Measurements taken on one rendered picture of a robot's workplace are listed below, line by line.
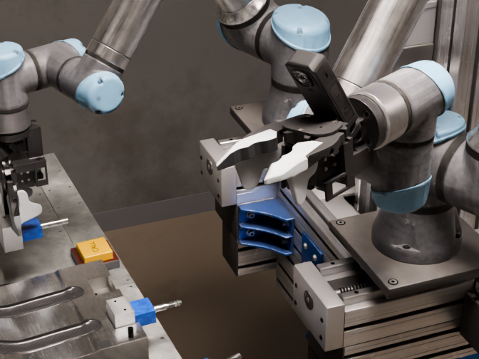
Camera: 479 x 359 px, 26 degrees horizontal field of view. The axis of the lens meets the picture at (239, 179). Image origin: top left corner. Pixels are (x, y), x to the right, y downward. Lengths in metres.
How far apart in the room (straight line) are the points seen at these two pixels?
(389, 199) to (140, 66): 2.22
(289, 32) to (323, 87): 0.88
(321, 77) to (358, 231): 0.68
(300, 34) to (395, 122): 0.80
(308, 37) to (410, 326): 0.60
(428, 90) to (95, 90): 0.66
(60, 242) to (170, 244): 1.46
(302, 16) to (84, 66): 0.50
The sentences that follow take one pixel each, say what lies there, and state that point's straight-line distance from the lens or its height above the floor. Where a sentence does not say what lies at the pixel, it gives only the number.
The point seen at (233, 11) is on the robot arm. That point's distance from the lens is 2.11.
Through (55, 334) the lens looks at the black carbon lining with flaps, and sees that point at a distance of 1.83.
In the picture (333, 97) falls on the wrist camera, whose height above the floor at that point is 1.50.
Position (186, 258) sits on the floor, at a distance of 3.58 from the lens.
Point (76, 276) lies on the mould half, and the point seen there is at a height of 0.89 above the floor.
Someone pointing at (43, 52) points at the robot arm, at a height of 1.28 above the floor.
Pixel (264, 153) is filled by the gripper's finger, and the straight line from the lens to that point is 1.18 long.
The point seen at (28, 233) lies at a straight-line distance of 2.01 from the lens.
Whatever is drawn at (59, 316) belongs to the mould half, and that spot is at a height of 0.89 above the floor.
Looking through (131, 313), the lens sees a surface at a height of 0.91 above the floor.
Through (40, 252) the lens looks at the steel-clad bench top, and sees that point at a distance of 2.20.
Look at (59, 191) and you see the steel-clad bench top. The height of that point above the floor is 0.80.
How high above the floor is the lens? 1.99
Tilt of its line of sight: 30 degrees down
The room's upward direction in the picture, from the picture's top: straight up
